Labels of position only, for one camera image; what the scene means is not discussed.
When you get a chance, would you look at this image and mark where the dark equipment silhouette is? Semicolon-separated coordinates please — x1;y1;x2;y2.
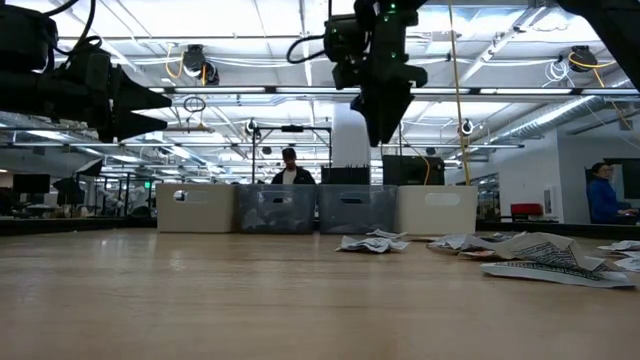
52;177;86;207

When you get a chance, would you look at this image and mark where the white plastic bin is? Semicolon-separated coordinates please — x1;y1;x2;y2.
397;185;479;236

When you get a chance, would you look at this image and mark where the white packet red print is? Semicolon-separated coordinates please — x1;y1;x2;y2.
457;249;501;260

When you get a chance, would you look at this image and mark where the black gantry frame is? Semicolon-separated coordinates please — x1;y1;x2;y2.
251;125;334;185

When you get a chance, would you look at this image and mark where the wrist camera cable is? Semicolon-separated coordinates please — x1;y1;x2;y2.
286;0;332;65
42;0;99;56

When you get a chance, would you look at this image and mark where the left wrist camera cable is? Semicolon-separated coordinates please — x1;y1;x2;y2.
42;0;99;56

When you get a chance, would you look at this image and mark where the black softbox lamp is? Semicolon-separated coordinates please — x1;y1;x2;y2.
74;158;105;178

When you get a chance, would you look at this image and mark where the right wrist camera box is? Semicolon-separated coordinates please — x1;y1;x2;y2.
323;13;372;91

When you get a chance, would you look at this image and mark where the dark glass doorway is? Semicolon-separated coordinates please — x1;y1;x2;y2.
584;158;640;225

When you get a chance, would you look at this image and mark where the red seat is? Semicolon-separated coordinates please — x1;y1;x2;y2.
509;202;544;218

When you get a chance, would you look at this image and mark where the white structural column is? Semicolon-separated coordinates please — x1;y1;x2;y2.
332;103;371;169

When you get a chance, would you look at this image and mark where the dark grey plastic bin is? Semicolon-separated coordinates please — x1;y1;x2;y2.
235;183;319;235
317;184;399;235

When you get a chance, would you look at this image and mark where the translucent light grey bin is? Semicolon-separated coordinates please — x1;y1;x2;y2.
156;183;237;234

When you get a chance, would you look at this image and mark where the black monitor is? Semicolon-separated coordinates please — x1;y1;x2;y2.
12;173;51;195

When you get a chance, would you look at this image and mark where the yellow hanging cord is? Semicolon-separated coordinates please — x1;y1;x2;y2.
447;0;472;187

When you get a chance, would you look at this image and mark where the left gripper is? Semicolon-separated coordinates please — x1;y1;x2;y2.
49;49;173;144

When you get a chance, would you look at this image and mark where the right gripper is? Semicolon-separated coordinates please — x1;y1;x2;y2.
349;0;429;148

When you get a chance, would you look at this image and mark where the person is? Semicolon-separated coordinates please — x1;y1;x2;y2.
271;147;317;185
586;161;640;225

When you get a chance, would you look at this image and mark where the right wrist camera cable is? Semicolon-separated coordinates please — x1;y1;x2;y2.
286;0;332;65

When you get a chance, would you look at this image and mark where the black equipment box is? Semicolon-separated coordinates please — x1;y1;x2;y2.
382;154;446;187

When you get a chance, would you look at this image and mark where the long ceiling light strip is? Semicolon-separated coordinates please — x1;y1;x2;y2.
149;85;640;97

